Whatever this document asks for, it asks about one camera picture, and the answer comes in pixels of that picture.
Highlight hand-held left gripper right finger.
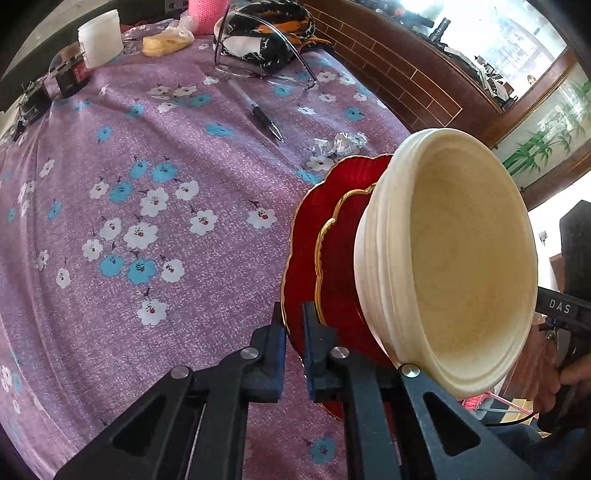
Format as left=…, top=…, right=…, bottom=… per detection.
left=302, top=301, right=539, bottom=480

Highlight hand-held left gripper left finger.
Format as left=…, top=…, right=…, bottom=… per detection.
left=54, top=301, right=288, bottom=480

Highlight red gold-rimmed plate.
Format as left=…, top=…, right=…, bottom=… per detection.
left=315, top=184, right=393, bottom=367

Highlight person's right hand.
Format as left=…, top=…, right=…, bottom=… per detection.
left=536, top=329, right=591, bottom=411

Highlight bamboo print glass panel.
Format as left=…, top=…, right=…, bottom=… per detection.
left=501, top=60, right=591, bottom=185

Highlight crumpled clear plastic wrapper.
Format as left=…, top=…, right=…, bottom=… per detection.
left=310, top=131, right=368, bottom=160

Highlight purple floral tablecloth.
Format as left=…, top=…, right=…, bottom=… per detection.
left=0, top=14, right=416, bottom=480

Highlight black ballpoint pen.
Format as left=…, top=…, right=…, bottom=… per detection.
left=226, top=76, right=284, bottom=143

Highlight clear eyeglasses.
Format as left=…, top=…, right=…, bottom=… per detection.
left=213, top=4, right=320, bottom=92

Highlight black orange white cloth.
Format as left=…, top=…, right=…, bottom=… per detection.
left=213, top=4, right=333, bottom=75

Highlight bread in plastic bag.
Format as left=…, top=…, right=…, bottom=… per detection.
left=142, top=21, right=195, bottom=58

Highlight black cylindrical motor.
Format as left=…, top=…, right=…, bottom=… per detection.
left=16, top=80, right=52, bottom=130

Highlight pink knit-covered bottle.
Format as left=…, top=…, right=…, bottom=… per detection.
left=187, top=0, right=232, bottom=34

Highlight white plastic jar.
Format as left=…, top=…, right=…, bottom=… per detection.
left=78, top=10, right=124, bottom=69

